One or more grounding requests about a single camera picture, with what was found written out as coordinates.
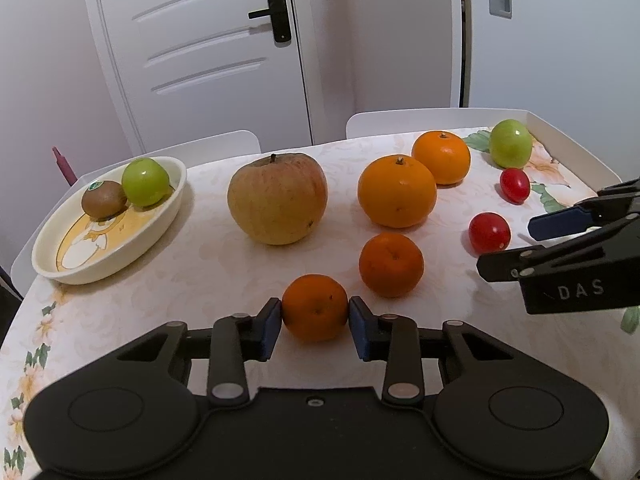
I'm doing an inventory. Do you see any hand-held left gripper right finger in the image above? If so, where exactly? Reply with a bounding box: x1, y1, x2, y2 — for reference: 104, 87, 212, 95
349, 296, 516, 408

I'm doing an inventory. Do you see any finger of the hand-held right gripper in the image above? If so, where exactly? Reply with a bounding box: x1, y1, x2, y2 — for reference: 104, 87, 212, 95
476, 212, 640, 283
528, 177, 640, 241

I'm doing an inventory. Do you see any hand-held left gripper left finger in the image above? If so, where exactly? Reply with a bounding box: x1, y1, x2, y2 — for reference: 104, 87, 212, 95
117, 297, 282, 408

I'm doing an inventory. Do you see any red cherry tomato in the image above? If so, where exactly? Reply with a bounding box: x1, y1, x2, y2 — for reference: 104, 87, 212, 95
500, 167, 531, 205
468, 212, 512, 254

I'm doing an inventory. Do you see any small dark orange mandarin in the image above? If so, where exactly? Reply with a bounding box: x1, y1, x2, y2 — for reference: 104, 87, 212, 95
282, 274, 349, 343
359, 232, 425, 298

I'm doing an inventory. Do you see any green apple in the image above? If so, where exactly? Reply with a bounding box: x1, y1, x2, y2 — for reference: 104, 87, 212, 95
121, 157, 171, 207
489, 119, 532, 169

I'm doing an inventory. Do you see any large orange with stem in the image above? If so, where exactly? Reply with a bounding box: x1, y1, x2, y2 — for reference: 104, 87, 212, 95
357, 155, 438, 228

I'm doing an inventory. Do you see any cream oval dish duck print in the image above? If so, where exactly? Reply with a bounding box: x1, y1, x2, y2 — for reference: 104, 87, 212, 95
31, 156, 188, 286

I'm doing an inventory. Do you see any white chair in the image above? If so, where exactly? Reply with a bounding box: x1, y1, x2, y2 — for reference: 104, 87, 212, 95
74, 130, 262, 186
10, 237, 38, 301
520, 109, 624, 196

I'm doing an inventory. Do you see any floral cream tablecloth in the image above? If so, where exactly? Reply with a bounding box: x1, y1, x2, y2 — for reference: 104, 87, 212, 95
0, 119, 640, 480

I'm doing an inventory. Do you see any medium orange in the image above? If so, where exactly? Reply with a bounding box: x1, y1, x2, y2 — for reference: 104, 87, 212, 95
411, 130, 472, 185

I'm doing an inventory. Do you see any large yellow apple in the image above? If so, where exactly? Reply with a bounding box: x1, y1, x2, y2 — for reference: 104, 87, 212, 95
227, 152, 328, 246

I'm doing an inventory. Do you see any white tall cabinet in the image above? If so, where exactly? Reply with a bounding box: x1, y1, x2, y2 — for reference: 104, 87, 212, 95
460, 0, 640, 181

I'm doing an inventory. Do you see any brown kiwi with sticker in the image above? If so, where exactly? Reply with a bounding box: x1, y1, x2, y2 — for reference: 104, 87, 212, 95
81, 180, 129, 219

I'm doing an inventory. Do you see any white panelled door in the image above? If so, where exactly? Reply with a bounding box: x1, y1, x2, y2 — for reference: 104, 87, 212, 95
80, 0, 326, 153

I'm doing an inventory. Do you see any pink handled broom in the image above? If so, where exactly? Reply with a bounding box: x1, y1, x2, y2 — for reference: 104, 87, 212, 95
52, 147, 77, 187

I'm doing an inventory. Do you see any black door lock handle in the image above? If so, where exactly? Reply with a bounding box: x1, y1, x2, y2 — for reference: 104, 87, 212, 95
248, 0, 292, 43

